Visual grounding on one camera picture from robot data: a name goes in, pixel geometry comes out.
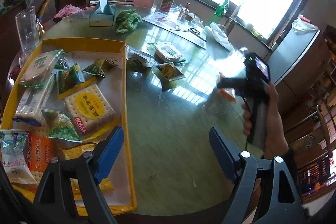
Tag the orange cracker pack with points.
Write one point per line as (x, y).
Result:
(39, 151)

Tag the small clear bottle red cap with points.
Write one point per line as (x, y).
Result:
(184, 12)

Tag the paper mat on table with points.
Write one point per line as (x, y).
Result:
(183, 29)

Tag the yellow snack bag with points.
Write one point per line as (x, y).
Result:
(75, 152)

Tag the silver green snack packet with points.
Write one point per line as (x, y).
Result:
(64, 63)

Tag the light blue white snack bag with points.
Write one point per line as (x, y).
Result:
(13, 143)

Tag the person right hand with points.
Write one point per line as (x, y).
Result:
(275, 142)

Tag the yellow label square cracker pack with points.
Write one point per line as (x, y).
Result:
(89, 109)

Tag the clear glass pitcher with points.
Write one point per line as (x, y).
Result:
(26, 23)

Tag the round snack packet on table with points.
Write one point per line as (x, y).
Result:
(167, 52)

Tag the tissue box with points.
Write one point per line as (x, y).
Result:
(102, 15)

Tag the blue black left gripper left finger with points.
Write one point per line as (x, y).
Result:
(54, 197)

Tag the blue white cracker pack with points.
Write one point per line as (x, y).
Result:
(29, 109)

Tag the small orange snack pack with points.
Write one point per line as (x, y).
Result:
(227, 93)

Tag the pink cloth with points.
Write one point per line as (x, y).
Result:
(67, 11)

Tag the yellow cardboard tray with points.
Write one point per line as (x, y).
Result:
(85, 51)

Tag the green triangular snack packet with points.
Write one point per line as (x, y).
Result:
(169, 75)

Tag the green pea snack packet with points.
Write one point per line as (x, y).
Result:
(60, 126)

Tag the green cloth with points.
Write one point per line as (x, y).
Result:
(127, 20)

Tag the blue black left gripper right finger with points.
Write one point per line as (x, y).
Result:
(243, 169)

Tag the red label liquor bottle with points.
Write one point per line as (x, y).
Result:
(166, 5)

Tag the green plastic bottle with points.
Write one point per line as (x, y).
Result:
(219, 14)

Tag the white plastic bag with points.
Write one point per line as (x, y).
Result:
(215, 31)

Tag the grey cabinet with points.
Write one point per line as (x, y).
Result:
(290, 51)

